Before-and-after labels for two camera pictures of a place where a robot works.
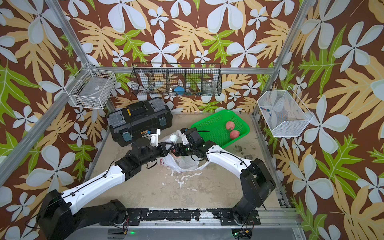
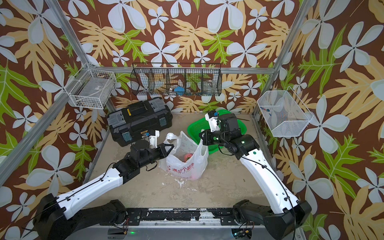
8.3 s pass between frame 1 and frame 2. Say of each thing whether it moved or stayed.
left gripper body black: stayed
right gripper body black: moved
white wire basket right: stayed
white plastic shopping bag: moved
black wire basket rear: stayed
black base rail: stayed
